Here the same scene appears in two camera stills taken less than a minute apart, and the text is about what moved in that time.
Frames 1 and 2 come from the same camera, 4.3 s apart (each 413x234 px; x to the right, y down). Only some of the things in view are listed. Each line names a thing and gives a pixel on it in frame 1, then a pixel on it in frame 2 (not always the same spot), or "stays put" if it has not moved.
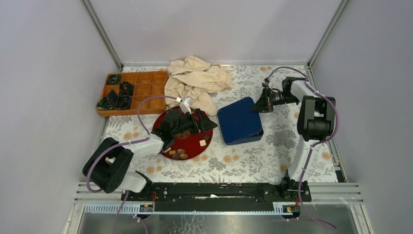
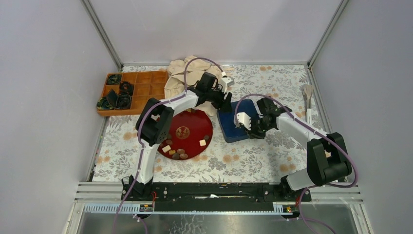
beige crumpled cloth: [196, 81] stays put
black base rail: [216, 197] stays put
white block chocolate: [202, 143] stays put
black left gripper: [203, 123] to [224, 107]
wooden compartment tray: [145, 84] stays put
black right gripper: [264, 103] to [253, 134]
